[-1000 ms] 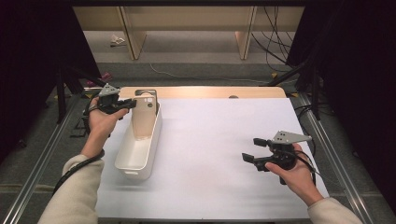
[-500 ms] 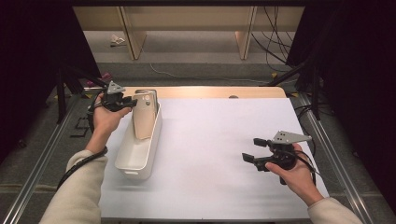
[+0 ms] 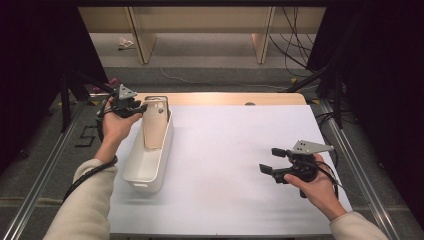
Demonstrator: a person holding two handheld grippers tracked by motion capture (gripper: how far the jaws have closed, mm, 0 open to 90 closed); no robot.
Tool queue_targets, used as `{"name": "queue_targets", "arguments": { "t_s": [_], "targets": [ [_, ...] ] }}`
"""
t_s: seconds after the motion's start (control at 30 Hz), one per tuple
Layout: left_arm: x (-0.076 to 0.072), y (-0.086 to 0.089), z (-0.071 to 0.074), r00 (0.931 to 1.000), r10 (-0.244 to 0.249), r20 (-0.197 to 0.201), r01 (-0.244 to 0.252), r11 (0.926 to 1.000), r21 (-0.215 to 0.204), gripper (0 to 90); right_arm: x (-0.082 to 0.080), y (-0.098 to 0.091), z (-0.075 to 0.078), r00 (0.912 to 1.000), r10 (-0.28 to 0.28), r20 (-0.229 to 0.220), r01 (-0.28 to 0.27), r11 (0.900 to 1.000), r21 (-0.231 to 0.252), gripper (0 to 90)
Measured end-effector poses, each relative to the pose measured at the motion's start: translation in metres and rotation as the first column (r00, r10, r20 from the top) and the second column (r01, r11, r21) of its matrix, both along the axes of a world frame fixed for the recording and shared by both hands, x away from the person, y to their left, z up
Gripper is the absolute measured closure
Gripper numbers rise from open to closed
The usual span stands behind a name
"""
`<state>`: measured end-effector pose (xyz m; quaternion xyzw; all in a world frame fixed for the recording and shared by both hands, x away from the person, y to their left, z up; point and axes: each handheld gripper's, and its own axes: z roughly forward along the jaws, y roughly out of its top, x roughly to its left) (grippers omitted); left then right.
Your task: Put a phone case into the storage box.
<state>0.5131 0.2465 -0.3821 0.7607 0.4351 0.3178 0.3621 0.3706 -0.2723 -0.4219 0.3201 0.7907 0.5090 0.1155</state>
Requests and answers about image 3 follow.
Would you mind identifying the aluminium floor rail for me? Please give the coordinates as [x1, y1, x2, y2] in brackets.
[0, 96, 92, 240]
[314, 99, 398, 240]

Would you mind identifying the pink object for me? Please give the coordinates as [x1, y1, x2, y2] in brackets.
[91, 75, 121, 95]

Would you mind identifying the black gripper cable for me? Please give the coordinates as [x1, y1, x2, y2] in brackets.
[62, 96, 120, 203]
[316, 159, 354, 201]

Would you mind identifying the person's right hand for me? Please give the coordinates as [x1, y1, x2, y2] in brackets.
[283, 153, 348, 222]

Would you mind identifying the white plastic container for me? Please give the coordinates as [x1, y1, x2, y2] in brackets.
[122, 105, 175, 195]

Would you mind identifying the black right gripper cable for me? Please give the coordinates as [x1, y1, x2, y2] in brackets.
[316, 159, 354, 201]

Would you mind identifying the white table mat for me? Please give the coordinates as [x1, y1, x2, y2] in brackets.
[108, 104, 354, 236]

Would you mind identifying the crumpled white paper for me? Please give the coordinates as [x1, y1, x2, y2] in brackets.
[117, 36, 135, 51]

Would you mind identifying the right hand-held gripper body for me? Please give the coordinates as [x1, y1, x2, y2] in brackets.
[274, 139, 335, 185]

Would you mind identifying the bundle of black cables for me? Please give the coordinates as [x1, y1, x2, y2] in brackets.
[268, 6, 318, 78]

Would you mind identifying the black curtain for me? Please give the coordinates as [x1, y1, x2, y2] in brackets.
[306, 0, 424, 219]
[0, 0, 108, 168]

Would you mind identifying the person's left hand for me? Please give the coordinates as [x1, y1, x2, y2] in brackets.
[94, 105, 143, 165]

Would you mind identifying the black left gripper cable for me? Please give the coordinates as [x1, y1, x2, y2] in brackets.
[62, 96, 120, 203]

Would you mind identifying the beige phone case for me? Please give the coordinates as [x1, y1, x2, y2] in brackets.
[142, 99, 170, 151]

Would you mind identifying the light wooden desk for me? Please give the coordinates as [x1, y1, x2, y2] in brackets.
[78, 6, 327, 65]

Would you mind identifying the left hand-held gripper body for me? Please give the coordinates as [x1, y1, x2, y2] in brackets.
[109, 83, 142, 119]

